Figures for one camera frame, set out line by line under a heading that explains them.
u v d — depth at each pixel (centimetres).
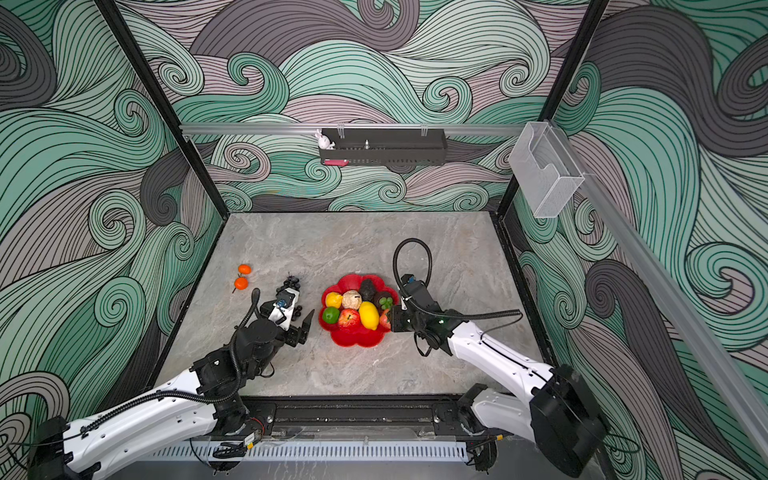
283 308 63
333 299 89
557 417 39
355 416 74
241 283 98
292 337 67
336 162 89
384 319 83
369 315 86
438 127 93
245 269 102
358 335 86
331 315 84
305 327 70
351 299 88
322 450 70
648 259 57
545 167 78
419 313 62
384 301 88
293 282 94
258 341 55
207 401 52
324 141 85
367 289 92
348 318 85
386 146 100
